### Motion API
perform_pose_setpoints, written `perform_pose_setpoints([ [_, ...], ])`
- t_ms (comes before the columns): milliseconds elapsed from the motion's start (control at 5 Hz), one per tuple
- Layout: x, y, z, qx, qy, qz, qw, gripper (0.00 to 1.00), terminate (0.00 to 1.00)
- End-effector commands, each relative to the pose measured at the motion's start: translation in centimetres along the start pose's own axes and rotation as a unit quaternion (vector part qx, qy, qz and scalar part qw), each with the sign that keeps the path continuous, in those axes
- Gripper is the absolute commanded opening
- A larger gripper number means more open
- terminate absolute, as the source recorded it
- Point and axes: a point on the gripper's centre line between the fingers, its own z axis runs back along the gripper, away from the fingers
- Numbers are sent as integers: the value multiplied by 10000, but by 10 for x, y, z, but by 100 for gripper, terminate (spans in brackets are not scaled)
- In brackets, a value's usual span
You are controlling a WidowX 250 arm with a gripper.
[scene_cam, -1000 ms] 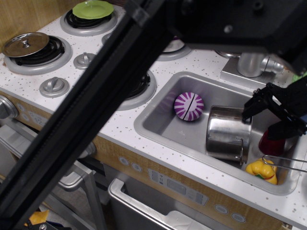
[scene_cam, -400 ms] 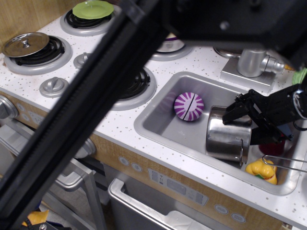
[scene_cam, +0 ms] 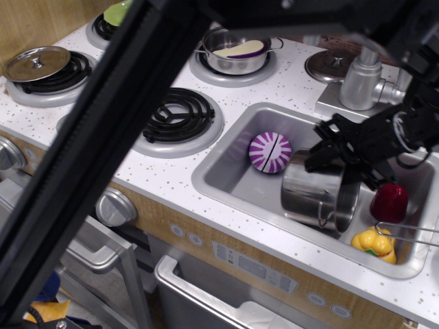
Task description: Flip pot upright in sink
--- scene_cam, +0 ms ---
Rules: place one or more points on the large silver oven dial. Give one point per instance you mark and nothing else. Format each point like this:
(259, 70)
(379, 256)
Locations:
(114, 209)

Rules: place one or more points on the steel pot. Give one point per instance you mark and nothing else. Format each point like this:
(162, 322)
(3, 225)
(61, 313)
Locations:
(319, 198)
(220, 38)

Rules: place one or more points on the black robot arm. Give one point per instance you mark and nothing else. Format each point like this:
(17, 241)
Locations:
(404, 31)

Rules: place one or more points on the black foreground frame bar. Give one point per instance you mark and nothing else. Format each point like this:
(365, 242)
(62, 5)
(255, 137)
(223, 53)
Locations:
(132, 77)

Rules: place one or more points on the yellow toy pepper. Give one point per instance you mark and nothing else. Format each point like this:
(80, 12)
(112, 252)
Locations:
(377, 243)

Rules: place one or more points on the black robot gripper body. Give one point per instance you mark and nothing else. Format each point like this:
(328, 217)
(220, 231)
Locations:
(372, 142)

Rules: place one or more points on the black rear left burner coil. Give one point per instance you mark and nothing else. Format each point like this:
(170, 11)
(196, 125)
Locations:
(103, 28)

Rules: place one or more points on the steel lid on left burner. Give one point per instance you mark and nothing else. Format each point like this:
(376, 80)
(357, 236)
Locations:
(36, 64)

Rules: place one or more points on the red toy pepper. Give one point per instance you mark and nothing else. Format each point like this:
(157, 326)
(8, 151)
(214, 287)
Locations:
(390, 204)

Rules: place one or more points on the silver toy faucet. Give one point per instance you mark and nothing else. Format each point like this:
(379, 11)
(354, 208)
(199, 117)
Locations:
(361, 92)

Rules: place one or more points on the green plastic plate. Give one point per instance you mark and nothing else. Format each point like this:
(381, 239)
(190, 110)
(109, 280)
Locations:
(115, 14)

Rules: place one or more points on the black front right burner coil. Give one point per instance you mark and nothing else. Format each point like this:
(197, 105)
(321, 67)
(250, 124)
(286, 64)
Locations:
(182, 115)

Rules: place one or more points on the steel pot lid by faucet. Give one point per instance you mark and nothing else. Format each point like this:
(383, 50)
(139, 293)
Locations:
(326, 66)

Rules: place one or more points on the steel pot on stove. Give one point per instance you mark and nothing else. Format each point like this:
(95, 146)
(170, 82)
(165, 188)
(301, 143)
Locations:
(220, 38)

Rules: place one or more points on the black burner coil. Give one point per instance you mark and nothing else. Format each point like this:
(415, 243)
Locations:
(103, 28)
(182, 115)
(76, 71)

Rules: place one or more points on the black front left burner coil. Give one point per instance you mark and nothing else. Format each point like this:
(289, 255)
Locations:
(76, 71)

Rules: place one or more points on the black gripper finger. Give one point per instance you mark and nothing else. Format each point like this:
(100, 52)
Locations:
(323, 153)
(352, 174)

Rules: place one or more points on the silver dishwasher door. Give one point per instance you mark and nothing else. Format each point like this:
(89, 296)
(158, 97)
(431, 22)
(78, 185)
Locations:
(188, 306)

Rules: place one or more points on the purple white striped ball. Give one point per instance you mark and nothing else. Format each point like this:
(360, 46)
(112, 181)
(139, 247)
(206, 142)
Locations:
(270, 152)

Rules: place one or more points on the purple eggplant slice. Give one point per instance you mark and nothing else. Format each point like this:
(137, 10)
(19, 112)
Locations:
(247, 49)

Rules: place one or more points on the silver oven door handle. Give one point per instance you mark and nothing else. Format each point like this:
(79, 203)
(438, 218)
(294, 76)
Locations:
(99, 249)

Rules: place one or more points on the metal wire handle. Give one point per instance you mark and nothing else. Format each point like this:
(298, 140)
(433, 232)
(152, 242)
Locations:
(408, 233)

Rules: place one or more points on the blue tool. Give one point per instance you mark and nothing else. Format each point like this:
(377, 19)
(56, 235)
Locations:
(49, 289)

